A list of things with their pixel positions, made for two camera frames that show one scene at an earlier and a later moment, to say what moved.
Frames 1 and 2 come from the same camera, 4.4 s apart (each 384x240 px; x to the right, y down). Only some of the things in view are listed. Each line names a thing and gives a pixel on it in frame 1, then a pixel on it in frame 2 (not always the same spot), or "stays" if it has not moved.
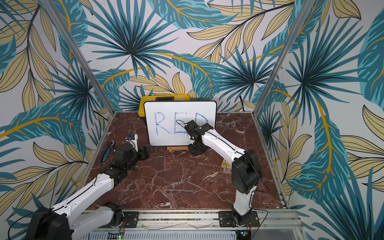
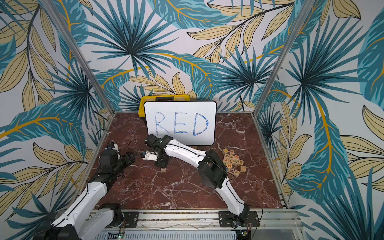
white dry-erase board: [165, 120] stays
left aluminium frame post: [73, 41] stays
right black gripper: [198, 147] -> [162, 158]
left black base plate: [131, 218] stays
